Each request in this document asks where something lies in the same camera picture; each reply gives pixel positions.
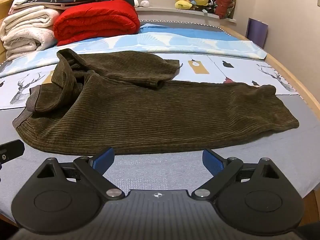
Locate red folded blanket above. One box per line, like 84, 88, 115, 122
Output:
53, 0, 140, 47

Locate purple board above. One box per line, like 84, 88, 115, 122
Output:
245, 17, 268, 50

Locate window sill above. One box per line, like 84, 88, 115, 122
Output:
135, 6, 237, 23

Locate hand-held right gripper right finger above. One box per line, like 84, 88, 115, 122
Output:
191, 149, 280, 201

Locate black and white striped plush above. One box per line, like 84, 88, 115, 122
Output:
204, 0, 218, 14

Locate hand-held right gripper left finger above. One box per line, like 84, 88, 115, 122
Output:
37, 147, 125, 201

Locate blue fan-patterned quilt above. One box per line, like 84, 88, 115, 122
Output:
0, 24, 267, 78

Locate dark red cushion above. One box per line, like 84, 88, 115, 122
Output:
214, 0, 237, 20

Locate dark patterned folded quilt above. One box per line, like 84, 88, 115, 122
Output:
12, 0, 115, 11

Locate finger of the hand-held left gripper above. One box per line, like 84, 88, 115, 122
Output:
0, 140, 25, 170

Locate deer printed bed sheet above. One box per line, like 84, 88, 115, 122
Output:
0, 52, 300, 111

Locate yellow round plush toy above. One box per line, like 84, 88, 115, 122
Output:
191, 0, 210, 12

